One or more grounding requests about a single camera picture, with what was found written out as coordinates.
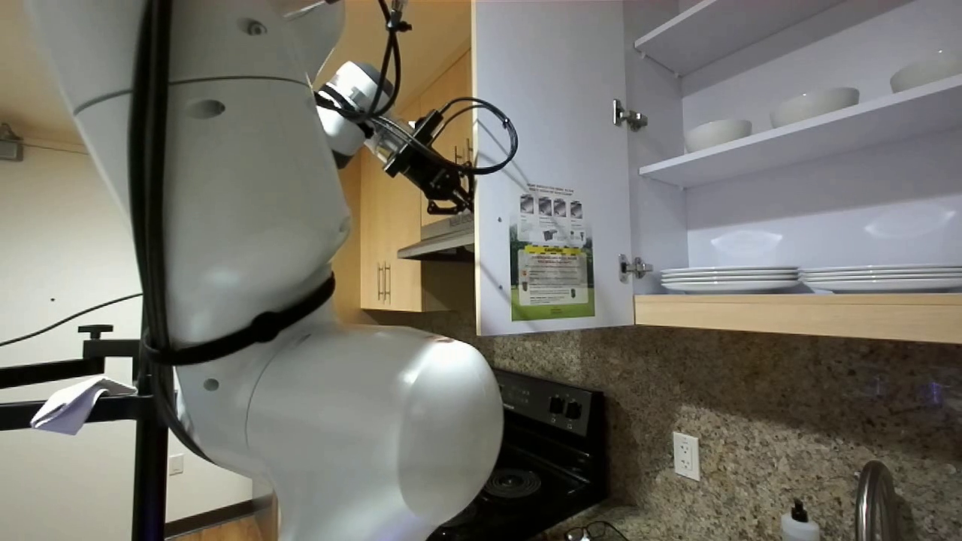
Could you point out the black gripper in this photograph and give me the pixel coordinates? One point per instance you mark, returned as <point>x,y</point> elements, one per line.
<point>415,157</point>

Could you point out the white cabinet door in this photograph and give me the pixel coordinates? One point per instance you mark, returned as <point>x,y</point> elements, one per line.
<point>553,68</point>

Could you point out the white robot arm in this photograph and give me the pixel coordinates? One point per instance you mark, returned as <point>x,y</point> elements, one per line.
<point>202,121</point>

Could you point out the metal door hinge upper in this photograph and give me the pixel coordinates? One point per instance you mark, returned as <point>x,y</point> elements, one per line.
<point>627,116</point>

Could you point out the metal door hinge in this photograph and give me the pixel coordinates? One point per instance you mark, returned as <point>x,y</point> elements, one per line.
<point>632,270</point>
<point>627,116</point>

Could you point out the metal door hinge lower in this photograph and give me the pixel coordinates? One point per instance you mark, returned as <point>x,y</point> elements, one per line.
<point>632,270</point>

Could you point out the white open cabinet shelving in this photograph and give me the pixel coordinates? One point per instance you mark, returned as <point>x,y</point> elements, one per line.
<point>868,185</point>

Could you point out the steel range hood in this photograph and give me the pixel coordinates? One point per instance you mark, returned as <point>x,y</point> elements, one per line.
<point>442,242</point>

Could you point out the green paper notice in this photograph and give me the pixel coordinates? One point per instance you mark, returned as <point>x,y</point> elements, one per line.
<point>550,258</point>

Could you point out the left stack of white plates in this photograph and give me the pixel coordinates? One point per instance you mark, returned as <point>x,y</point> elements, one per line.
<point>729,281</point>

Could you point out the stack of white plates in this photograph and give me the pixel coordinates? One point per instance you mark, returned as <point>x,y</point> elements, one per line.
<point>881,278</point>
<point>729,281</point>

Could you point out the white bowl left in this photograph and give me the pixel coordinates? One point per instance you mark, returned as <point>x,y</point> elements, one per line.
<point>717,133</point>

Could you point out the white bowl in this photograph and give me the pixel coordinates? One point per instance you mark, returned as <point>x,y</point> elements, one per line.
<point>813,104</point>
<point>717,133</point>
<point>942,65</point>

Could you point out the black stove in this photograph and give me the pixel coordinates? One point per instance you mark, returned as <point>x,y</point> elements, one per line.
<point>550,464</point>

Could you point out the white bowl middle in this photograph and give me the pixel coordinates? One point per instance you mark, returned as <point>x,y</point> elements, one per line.
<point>813,104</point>

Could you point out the black metal stand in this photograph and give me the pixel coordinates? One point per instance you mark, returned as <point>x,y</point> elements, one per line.
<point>145,406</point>

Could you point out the right stack of white plates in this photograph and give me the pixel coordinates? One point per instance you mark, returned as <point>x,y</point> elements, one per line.
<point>881,278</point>

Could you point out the white crumpled paper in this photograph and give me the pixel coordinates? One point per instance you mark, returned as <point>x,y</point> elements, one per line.
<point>71,406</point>

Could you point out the white bowl right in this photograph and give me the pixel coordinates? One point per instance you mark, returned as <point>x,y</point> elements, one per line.
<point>942,65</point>

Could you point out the chrome faucet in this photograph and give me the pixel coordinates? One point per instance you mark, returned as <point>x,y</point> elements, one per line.
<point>877,503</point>

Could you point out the light wood wall cabinets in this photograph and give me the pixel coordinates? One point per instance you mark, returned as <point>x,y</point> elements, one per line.
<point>392,211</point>

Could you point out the white wall outlet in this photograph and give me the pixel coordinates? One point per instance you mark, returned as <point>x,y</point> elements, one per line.
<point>685,456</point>

